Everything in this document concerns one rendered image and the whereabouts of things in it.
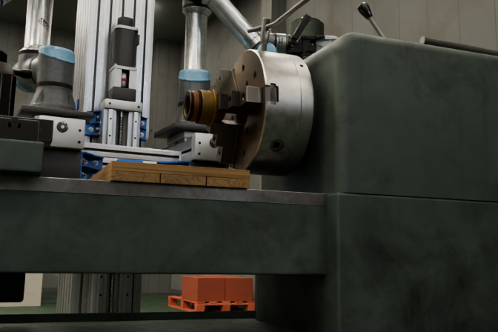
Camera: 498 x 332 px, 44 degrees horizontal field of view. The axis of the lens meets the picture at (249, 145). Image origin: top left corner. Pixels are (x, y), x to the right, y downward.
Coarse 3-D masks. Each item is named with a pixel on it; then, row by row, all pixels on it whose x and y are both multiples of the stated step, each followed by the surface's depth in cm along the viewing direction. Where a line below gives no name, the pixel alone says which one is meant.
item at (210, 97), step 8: (192, 96) 150; (200, 96) 151; (208, 96) 151; (216, 96) 152; (184, 104) 155; (192, 104) 150; (200, 104) 151; (208, 104) 151; (216, 104) 151; (184, 112) 155; (192, 112) 150; (200, 112) 151; (208, 112) 151; (216, 112) 151; (192, 120) 152; (200, 120) 152; (208, 120) 152; (216, 120) 155
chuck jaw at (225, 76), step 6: (222, 72) 164; (228, 72) 164; (234, 72) 165; (222, 78) 162; (228, 78) 163; (234, 78) 164; (216, 84) 160; (222, 84) 160; (228, 84) 161; (234, 84) 162; (216, 90) 158; (222, 90) 158; (228, 90) 159; (234, 90) 160
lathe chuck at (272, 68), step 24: (240, 72) 161; (264, 72) 146; (288, 72) 149; (288, 96) 146; (240, 120) 162; (264, 120) 144; (288, 120) 146; (240, 144) 157; (264, 144) 146; (288, 144) 148; (240, 168) 156; (264, 168) 152
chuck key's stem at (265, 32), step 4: (264, 20) 159; (268, 20) 159; (264, 24) 159; (264, 28) 158; (268, 28) 159; (264, 32) 158; (268, 32) 159; (264, 36) 158; (268, 36) 159; (260, 40) 159; (264, 40) 158; (268, 40) 159; (264, 44) 159; (264, 48) 159
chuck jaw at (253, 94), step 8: (248, 88) 145; (256, 88) 146; (264, 88) 146; (272, 88) 146; (224, 96) 150; (232, 96) 148; (240, 96) 148; (248, 96) 144; (256, 96) 145; (264, 96) 145; (272, 96) 145; (224, 104) 150; (232, 104) 147; (240, 104) 148; (248, 104) 147; (256, 104) 147; (224, 112) 152; (232, 112) 152; (240, 112) 152; (248, 112) 152
